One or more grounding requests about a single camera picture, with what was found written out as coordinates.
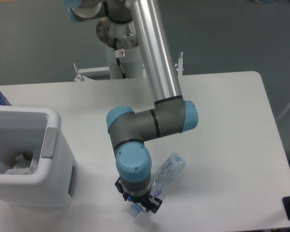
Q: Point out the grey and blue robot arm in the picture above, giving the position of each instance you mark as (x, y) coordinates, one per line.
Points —
(150, 97)

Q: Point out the clear plastic water bottle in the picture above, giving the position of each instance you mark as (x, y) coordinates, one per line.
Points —
(160, 180)

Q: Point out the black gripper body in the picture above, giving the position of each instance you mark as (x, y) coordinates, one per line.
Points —
(140, 196)

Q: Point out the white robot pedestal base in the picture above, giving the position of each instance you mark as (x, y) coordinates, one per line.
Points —
(121, 66)

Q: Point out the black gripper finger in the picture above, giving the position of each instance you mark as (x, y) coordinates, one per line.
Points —
(153, 205)
(118, 185)

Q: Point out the white plastic trash can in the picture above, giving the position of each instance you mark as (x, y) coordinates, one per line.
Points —
(35, 131)

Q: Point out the trash inside the can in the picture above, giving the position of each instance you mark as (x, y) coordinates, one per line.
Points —
(25, 164)

